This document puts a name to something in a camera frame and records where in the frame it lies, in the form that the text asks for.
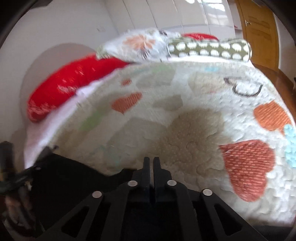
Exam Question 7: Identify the black pants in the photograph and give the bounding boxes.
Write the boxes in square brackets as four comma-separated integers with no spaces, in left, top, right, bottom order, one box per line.
[29,154,137,240]

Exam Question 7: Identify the person's left hand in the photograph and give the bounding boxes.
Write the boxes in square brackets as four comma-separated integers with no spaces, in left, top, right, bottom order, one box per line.
[5,186,32,225]

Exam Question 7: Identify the white bed sheet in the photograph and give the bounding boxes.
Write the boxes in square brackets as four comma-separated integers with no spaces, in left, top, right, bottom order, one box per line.
[23,78,109,169]

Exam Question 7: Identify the patterned quilt bedspread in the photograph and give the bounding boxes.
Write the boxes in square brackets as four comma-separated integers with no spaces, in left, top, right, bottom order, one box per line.
[50,62,295,226]

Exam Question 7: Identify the red long pillow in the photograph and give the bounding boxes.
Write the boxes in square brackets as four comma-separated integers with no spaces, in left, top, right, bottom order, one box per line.
[27,54,129,123]

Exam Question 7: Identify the white round headboard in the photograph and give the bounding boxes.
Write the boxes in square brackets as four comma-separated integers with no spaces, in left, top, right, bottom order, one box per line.
[11,43,95,148]

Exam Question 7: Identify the floral white pillow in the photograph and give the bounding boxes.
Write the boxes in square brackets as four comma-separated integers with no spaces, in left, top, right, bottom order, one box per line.
[96,28,181,63]

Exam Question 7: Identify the green white-dotted bolster pillow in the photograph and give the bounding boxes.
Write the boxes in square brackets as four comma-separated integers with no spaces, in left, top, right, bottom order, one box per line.
[167,37,252,62]

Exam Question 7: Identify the white wardrobe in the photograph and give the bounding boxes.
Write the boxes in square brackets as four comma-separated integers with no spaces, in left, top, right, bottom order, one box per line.
[104,0,235,40]

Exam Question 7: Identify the wooden door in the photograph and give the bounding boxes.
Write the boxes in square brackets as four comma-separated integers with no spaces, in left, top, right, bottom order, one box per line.
[235,0,279,71]

